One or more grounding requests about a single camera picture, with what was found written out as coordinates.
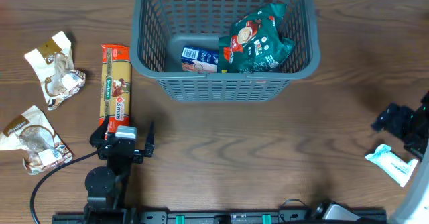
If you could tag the San Remo spaghetti pack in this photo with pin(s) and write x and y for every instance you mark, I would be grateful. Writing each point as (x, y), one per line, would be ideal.
(115, 86)

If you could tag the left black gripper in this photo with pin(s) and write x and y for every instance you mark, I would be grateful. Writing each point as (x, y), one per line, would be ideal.
(98, 140)

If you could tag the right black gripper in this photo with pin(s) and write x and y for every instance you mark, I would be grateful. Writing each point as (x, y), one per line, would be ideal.
(393, 119)

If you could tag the white teal tissue pack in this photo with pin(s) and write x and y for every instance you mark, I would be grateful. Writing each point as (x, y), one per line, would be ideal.
(394, 166)

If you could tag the grey plastic basket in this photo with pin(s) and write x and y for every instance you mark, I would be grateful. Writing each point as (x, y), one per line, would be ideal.
(165, 29)

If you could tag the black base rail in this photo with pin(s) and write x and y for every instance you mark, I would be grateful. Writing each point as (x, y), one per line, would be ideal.
(282, 216)

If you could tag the green Nescafe coffee bag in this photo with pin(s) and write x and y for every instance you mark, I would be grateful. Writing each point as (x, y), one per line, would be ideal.
(254, 43)

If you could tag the white brown snack bag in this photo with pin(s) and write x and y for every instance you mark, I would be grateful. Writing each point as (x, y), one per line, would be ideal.
(53, 65)
(31, 131)

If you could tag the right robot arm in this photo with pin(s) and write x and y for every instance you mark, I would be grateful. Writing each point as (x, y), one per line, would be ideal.
(412, 208)

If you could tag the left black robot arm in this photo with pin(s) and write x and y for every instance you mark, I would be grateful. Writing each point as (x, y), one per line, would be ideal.
(107, 185)

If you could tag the blue food box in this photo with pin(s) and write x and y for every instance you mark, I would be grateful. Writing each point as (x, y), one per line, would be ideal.
(201, 60)

